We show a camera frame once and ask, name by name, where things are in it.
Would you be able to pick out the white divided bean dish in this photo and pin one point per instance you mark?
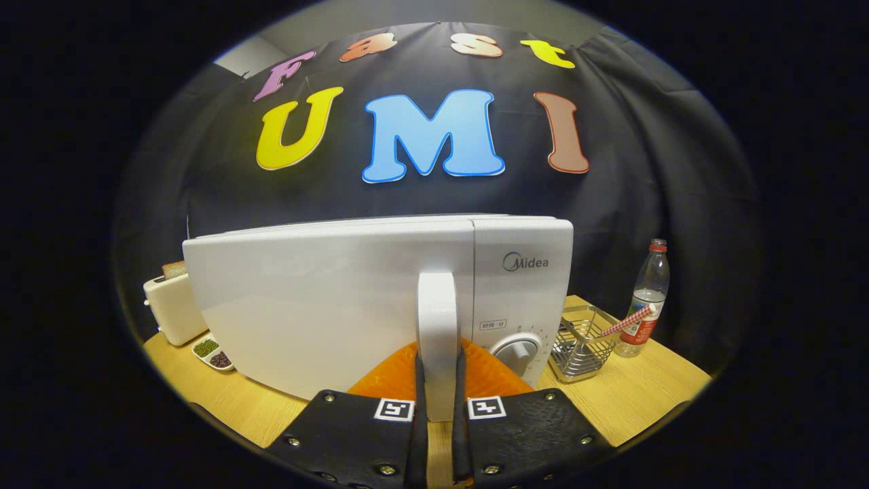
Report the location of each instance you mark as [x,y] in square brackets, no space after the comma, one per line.
[214,353]

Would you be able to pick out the toast slice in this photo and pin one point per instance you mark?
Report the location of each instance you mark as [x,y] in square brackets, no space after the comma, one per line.
[174,269]

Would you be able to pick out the clear plastic water bottle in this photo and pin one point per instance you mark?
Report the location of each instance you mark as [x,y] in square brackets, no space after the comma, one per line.
[648,299]

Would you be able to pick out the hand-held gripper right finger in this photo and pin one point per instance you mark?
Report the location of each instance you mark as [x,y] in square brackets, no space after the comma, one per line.
[461,441]

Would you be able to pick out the white microwave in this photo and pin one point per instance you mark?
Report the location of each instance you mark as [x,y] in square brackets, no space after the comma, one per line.
[305,305]

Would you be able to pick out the white toaster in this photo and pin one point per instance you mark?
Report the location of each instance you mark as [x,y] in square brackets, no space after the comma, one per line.
[173,312]

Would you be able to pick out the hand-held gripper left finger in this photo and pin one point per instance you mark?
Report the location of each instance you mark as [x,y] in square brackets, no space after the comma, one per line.
[418,441]

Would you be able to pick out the red checkered straw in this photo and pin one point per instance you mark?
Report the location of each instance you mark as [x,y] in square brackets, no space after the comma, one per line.
[631,319]

